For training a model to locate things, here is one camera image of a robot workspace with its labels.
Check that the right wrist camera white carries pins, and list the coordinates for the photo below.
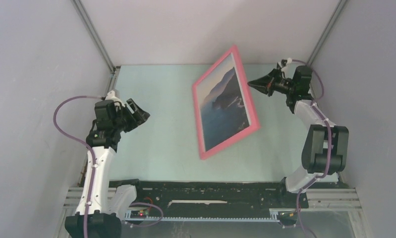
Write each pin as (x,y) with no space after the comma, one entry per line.
(283,64)

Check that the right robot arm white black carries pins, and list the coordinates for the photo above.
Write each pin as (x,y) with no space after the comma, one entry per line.
(325,148)

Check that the aluminium frame rails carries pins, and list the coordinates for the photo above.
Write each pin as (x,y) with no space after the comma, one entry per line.
(334,200)

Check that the corner metal post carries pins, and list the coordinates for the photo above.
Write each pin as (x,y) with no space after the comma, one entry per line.
(91,30)
(327,30)

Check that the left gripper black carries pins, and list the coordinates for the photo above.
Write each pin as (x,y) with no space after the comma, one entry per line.
(141,117)

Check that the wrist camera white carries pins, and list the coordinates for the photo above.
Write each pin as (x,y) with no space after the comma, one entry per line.
(283,64)
(113,95)

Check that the pink wooden picture frame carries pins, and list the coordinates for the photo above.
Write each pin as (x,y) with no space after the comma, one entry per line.
(251,129)

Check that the left corner metal post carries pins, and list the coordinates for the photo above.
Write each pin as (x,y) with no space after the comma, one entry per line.
(91,30)

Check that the small circuit board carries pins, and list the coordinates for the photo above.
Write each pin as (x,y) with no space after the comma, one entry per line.
(139,214)

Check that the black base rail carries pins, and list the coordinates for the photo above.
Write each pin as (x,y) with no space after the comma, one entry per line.
(210,200)

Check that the right corner metal post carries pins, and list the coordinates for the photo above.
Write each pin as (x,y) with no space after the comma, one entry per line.
(327,30)

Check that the landscape photo print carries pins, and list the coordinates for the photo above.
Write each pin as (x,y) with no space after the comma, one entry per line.
(223,109)

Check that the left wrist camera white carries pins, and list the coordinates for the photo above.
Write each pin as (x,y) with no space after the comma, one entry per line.
(113,95)

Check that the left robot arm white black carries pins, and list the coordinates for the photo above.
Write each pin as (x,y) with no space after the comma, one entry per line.
(94,218)

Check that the white cable duct strip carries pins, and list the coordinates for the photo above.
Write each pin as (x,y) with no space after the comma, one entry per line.
(128,218)

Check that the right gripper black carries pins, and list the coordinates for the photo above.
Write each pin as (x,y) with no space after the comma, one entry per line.
(266,83)

